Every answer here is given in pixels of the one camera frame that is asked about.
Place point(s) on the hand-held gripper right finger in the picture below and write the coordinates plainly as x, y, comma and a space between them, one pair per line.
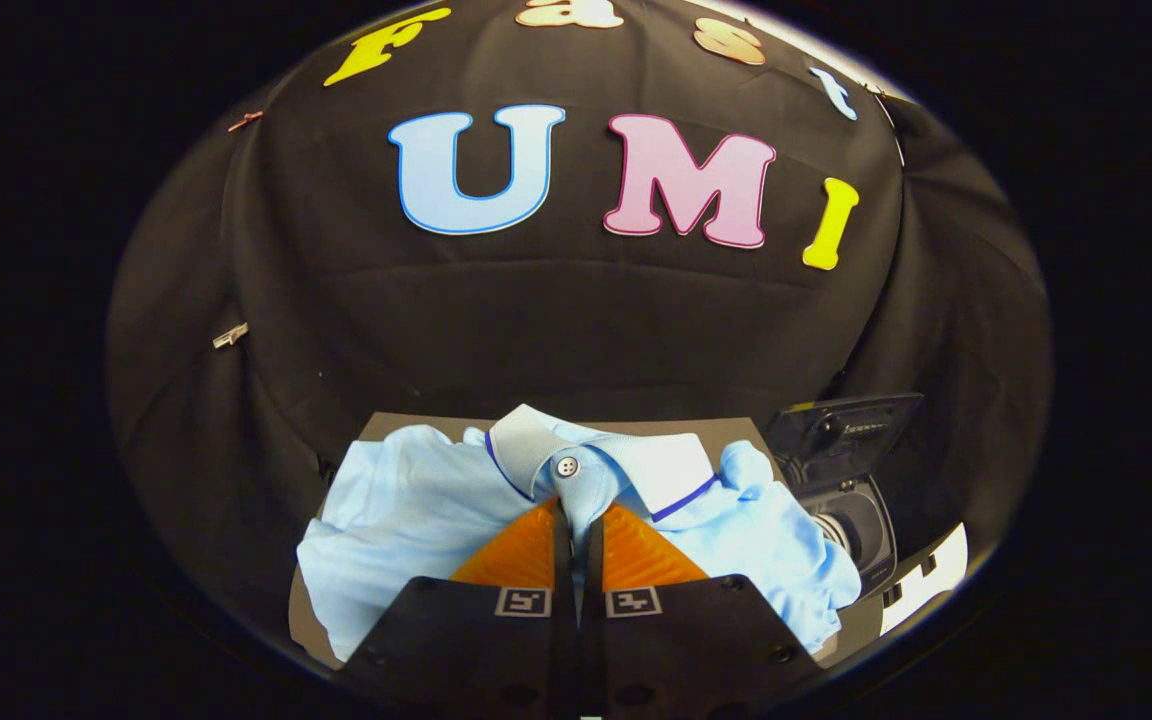
591, 580

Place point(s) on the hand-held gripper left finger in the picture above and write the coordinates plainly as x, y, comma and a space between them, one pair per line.
563, 570

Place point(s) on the light blue polo shirt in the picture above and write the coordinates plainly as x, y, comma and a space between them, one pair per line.
406, 520

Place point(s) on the dark glass washing machine lid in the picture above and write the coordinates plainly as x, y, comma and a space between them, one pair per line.
856, 430

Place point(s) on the silver clip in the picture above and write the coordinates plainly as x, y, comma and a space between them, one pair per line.
230, 335

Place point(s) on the copper clip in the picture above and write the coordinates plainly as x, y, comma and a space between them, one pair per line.
245, 121

